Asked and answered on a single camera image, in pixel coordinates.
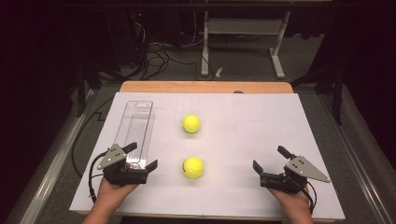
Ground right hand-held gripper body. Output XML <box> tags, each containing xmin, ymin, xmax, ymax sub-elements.
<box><xmin>260</xmin><ymin>155</ymin><xmax>332</xmax><ymax>195</ymax></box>

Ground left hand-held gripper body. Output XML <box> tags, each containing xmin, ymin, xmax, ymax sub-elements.
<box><xmin>96</xmin><ymin>143</ymin><xmax>149</xmax><ymax>188</ymax></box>

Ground clear plastic container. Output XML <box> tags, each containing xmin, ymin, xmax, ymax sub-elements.
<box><xmin>113</xmin><ymin>100</ymin><xmax>156</xmax><ymax>171</ymax></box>

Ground yellow tennis ball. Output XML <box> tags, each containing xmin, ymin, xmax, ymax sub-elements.
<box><xmin>181</xmin><ymin>114</ymin><xmax>202</xmax><ymax>134</ymax></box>
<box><xmin>182</xmin><ymin>156</ymin><xmax>205</xmax><ymax>179</ymax></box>

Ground person's right hand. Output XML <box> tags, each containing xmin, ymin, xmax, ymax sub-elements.
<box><xmin>269</xmin><ymin>186</ymin><xmax>314</xmax><ymax>216</ymax></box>

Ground person's left hand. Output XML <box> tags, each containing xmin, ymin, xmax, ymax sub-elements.
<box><xmin>92</xmin><ymin>178</ymin><xmax>139</xmax><ymax>209</ymax></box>

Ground white foam board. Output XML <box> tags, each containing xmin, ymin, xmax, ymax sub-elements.
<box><xmin>68</xmin><ymin>91</ymin><xmax>346</xmax><ymax>222</ymax></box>

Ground black metal stand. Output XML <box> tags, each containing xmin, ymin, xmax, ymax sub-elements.
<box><xmin>290</xmin><ymin>60</ymin><xmax>345</xmax><ymax>126</ymax></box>
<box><xmin>75</xmin><ymin>57</ymin><xmax>129</xmax><ymax>119</ymax></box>

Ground wooden table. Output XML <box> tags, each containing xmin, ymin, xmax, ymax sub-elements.
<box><xmin>74</xmin><ymin>80</ymin><xmax>340</xmax><ymax>224</ymax></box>

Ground black computer tower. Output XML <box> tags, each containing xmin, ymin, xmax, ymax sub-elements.
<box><xmin>130</xmin><ymin>8</ymin><xmax>150</xmax><ymax>68</ymax></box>

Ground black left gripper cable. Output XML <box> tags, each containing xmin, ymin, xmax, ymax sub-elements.
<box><xmin>88</xmin><ymin>151</ymin><xmax>108</xmax><ymax>203</ymax></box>

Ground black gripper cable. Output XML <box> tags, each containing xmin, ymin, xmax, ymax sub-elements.
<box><xmin>297</xmin><ymin>181</ymin><xmax>318</xmax><ymax>216</ymax></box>
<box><xmin>88</xmin><ymin>151</ymin><xmax>108</xmax><ymax>203</ymax></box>

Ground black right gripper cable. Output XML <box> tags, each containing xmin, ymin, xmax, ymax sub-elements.
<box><xmin>297</xmin><ymin>181</ymin><xmax>318</xmax><ymax>216</ymax></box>

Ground thin black floor cable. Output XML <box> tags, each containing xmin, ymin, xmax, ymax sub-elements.
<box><xmin>71</xmin><ymin>96</ymin><xmax>116</xmax><ymax>179</ymax></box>

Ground aluminium floor rail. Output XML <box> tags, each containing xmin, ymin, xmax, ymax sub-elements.
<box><xmin>318</xmin><ymin>92</ymin><xmax>395</xmax><ymax>224</ymax></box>
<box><xmin>17</xmin><ymin>88</ymin><xmax>96</xmax><ymax>224</ymax></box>

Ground black floor cables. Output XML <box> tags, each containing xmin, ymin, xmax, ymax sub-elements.
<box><xmin>132</xmin><ymin>41</ymin><xmax>216</xmax><ymax>82</ymax></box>

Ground white metal desk frame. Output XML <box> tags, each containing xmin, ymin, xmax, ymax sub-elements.
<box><xmin>200</xmin><ymin>0</ymin><xmax>332</xmax><ymax>79</ymax></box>

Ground white hanging cable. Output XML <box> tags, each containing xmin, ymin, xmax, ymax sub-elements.
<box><xmin>179</xmin><ymin>10</ymin><xmax>206</xmax><ymax>49</ymax></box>

